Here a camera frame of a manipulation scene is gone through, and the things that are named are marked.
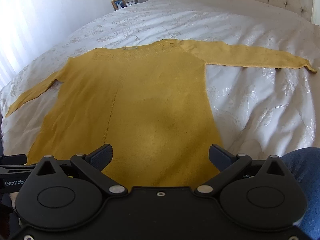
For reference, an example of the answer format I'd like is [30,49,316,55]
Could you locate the wooden picture frame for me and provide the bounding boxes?
[111,0,126,10]

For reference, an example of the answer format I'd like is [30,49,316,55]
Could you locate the white embroidered bedspread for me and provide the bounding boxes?
[1,0,319,159]

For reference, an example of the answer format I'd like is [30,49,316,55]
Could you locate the mustard yellow knit sweater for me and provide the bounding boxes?
[8,40,311,187]

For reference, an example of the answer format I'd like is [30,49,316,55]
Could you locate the small white alarm clock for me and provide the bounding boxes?
[126,0,138,7]

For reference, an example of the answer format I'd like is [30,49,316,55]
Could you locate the blue jeans leg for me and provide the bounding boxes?
[281,147,320,239]

